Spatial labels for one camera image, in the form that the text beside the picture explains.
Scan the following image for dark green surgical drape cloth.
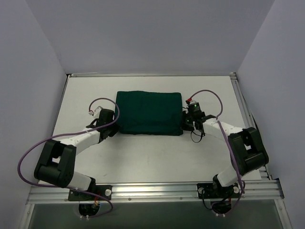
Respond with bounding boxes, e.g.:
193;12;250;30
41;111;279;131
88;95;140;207
115;91;183;136

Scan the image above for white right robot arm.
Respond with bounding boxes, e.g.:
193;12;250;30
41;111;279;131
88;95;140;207
182;99;269;197

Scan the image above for aluminium back frame rail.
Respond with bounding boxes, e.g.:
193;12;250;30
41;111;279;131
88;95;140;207
69;73;237;77

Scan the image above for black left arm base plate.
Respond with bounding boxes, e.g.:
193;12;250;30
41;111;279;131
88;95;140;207
68;185;112;201

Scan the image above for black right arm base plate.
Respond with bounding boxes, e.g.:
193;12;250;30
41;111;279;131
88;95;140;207
196;183;240;199

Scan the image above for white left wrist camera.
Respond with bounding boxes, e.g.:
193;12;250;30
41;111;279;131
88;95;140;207
88;106;103;118

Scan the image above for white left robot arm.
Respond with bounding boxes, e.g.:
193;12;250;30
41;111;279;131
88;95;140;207
34;107;119;200

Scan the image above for aluminium front frame rail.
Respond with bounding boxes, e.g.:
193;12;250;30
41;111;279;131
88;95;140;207
27;180;284;204

